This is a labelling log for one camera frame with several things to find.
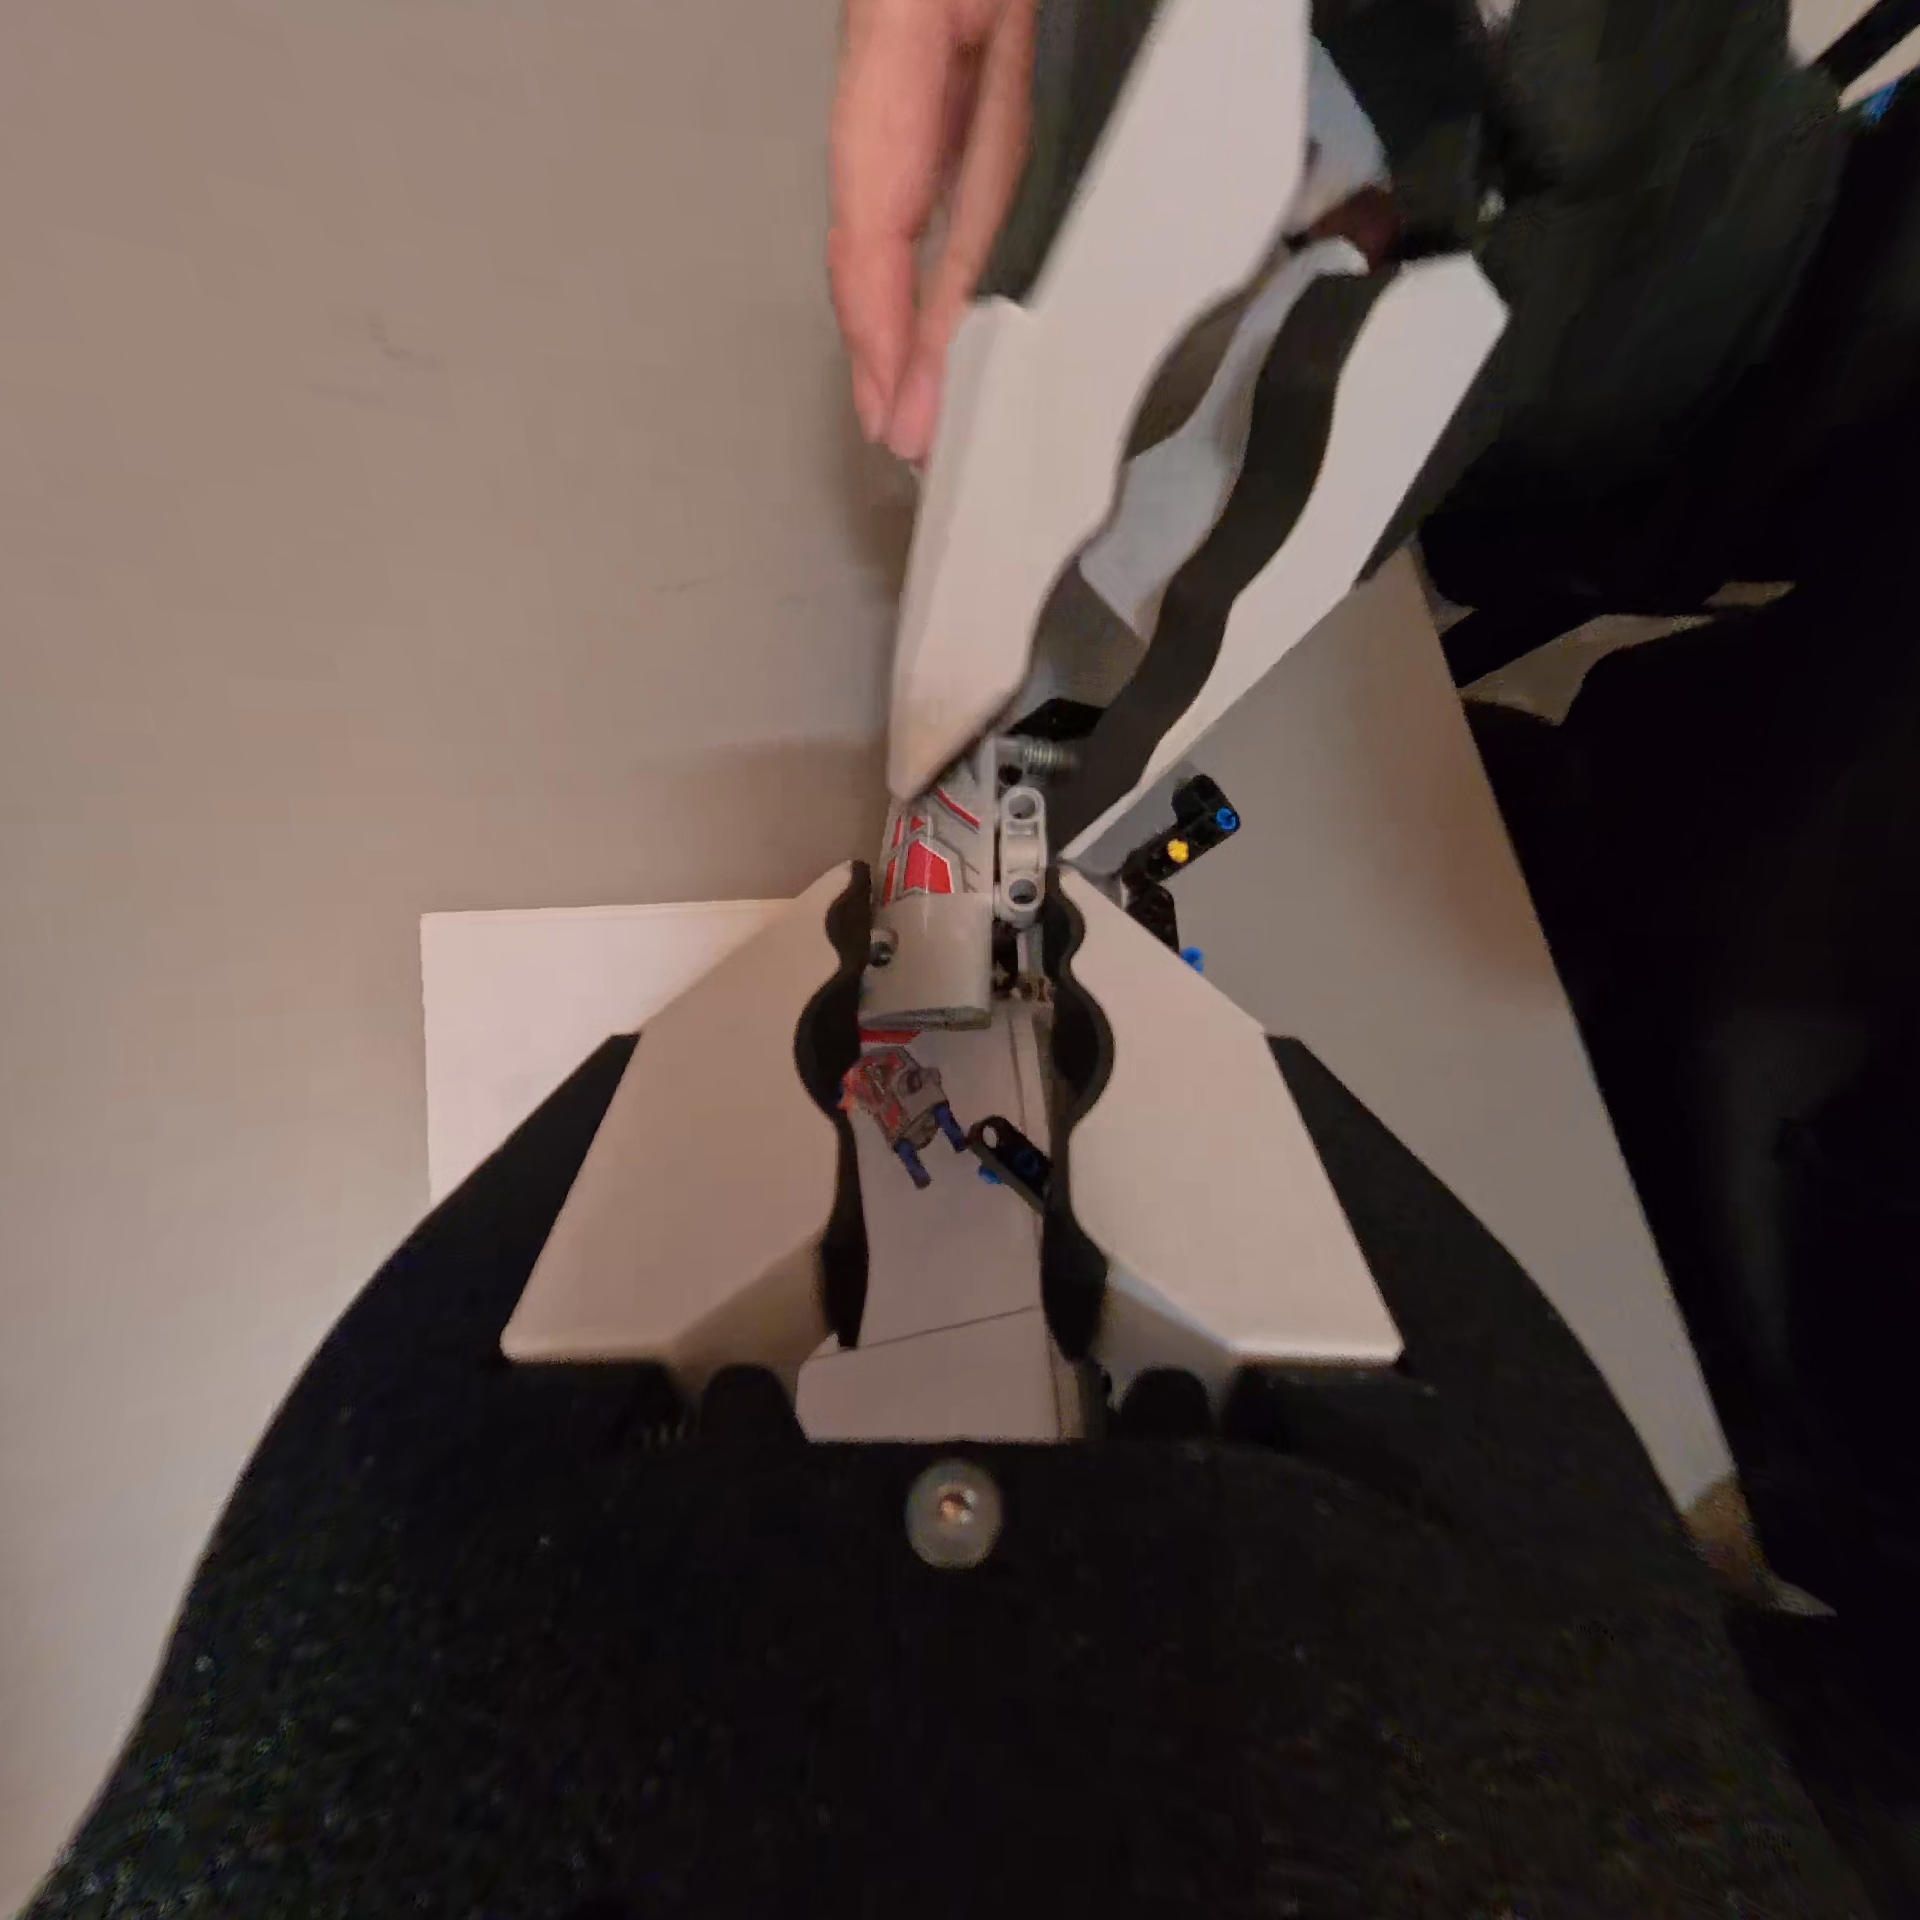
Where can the white instruction booklet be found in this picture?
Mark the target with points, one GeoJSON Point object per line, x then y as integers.
{"type": "Point", "coordinates": [524, 1020]}

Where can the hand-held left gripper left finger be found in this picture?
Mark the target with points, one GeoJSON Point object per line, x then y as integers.
{"type": "Point", "coordinates": [674, 1200]}

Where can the person's right hand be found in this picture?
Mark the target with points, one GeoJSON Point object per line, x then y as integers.
{"type": "Point", "coordinates": [914, 182]}

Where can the grey toy panel red sticker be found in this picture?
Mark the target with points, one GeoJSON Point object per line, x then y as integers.
{"type": "Point", "coordinates": [921, 945]}

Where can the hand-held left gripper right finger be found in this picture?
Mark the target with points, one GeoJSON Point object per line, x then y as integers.
{"type": "Point", "coordinates": [1231, 1200]}

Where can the toy brick truck chassis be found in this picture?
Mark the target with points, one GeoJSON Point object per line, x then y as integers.
{"type": "Point", "coordinates": [1022, 856]}

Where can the person's dark clothed body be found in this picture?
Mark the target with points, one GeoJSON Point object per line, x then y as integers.
{"type": "Point", "coordinates": [1724, 900]}

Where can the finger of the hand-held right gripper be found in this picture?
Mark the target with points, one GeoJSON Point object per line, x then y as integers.
{"type": "Point", "coordinates": [1396, 388]}
{"type": "Point", "coordinates": [1079, 299]}

